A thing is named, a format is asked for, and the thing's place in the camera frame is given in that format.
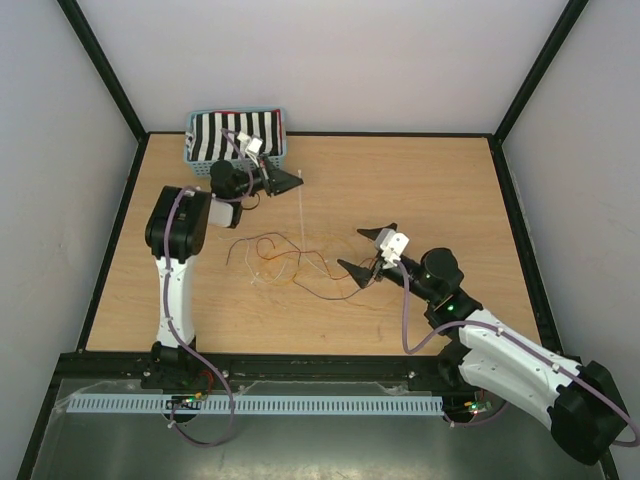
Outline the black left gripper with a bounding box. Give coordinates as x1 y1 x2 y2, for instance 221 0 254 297
231 155 303 200

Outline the red wire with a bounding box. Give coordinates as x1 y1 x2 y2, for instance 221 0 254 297
254 234 381 281

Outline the yellow wire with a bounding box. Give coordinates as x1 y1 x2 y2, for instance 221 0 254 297
254 232 366 286

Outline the clear zip tie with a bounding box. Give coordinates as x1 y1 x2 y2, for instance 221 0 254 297
296 169 306 263

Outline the dark purple wire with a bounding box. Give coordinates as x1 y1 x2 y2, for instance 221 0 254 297
225 237 361 302

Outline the orange wire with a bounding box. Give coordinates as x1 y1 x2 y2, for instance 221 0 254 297
269 259 406 311

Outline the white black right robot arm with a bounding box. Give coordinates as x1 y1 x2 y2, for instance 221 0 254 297
338 224 639 465

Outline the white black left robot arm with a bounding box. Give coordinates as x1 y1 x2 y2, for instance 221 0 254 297
145 155 304 388

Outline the black white striped cloth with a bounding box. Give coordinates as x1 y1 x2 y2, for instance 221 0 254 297
186 109 282 162

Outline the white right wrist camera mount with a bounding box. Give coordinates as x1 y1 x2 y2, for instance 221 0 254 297
374 227 409 269

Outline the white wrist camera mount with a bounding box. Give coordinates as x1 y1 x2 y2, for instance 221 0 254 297
374 227 409 269
236 132 264 160

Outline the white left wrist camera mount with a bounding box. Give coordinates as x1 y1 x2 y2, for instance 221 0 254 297
236 132 264 160

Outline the light blue slotted cable duct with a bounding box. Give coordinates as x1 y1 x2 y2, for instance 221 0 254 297
65 394 442 416

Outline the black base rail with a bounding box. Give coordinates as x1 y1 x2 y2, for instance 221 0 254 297
54 352 481 396

